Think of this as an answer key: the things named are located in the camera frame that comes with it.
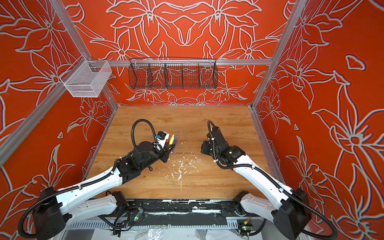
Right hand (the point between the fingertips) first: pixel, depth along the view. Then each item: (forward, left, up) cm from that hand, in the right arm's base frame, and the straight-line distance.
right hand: (199, 144), depth 78 cm
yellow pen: (-2, +14, +7) cm, 16 cm away
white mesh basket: (+42, +70, +14) cm, 83 cm away
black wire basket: (+49, +17, +13) cm, 53 cm away
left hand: (-1, +14, +4) cm, 14 cm away
